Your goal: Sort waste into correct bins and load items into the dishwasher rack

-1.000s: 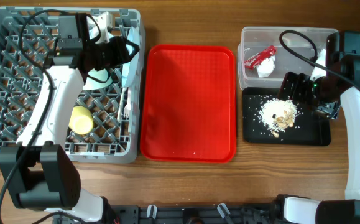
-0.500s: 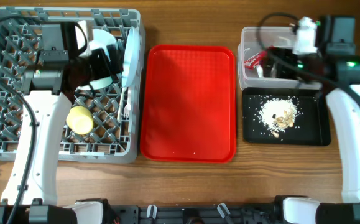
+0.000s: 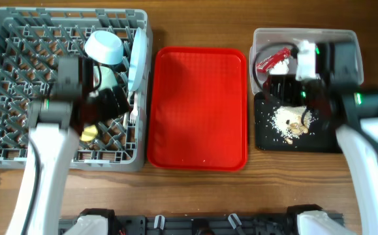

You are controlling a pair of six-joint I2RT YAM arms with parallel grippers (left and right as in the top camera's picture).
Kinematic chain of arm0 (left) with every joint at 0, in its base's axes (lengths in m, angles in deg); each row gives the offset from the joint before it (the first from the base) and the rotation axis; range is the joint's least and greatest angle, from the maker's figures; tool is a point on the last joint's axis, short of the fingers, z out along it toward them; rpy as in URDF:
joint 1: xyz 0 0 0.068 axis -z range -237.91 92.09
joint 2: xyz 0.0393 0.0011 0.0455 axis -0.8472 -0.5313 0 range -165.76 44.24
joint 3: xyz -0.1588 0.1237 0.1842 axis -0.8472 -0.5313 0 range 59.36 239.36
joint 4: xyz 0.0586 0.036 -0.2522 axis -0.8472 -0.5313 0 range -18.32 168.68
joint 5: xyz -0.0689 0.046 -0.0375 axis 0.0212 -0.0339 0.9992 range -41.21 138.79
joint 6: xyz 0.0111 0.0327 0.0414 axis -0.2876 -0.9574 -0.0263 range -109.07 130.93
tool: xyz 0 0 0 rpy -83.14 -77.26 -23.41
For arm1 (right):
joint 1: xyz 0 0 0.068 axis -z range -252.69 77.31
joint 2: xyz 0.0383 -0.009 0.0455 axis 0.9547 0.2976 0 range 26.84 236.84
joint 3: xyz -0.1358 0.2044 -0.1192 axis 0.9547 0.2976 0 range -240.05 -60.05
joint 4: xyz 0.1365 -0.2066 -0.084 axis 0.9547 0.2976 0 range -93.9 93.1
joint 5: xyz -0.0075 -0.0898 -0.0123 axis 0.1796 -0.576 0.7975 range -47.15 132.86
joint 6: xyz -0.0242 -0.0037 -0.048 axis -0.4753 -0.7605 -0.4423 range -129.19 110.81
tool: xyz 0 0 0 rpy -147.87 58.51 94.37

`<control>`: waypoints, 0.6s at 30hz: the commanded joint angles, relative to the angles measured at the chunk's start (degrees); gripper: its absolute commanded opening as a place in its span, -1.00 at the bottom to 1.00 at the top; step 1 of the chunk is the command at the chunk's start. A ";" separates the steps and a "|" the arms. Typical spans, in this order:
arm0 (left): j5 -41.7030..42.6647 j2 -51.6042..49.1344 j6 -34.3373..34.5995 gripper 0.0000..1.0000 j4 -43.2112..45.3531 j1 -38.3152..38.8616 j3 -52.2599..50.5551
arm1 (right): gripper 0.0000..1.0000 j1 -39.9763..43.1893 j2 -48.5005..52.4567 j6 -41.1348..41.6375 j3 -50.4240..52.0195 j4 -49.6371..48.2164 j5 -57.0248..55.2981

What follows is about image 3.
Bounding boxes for white napkin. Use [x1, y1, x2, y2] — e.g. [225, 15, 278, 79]
[269, 59, 289, 75]

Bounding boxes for green bowl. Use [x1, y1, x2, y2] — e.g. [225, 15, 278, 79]
[93, 66, 118, 91]

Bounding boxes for yellow plastic cup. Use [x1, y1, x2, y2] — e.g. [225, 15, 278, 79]
[80, 125, 99, 142]

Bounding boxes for rice and peanut shells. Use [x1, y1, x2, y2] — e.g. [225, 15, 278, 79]
[269, 106, 317, 145]

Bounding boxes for white plastic fork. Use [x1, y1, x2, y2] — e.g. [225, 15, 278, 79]
[129, 91, 139, 124]

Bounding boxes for red sauce packet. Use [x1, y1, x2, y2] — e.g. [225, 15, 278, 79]
[256, 48, 291, 73]

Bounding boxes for light blue bowl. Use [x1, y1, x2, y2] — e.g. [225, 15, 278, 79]
[84, 31, 124, 65]

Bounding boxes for large light blue plate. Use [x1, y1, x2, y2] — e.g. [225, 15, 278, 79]
[128, 28, 148, 92]

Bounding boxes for white plastic spoon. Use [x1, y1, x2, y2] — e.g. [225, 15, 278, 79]
[123, 91, 134, 129]

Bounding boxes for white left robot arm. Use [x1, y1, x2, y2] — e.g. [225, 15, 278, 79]
[6, 56, 131, 234]

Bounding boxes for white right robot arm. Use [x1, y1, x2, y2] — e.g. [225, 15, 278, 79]
[250, 40, 378, 234]

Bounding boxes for grey dishwasher rack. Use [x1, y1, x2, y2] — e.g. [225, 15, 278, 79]
[0, 7, 153, 172]

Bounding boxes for clear plastic bin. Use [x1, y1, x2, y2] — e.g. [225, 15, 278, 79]
[249, 28, 364, 95]

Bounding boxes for black tray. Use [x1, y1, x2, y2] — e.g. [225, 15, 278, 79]
[254, 92, 341, 153]

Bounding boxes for red plastic tray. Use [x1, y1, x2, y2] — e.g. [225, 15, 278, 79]
[147, 46, 248, 172]

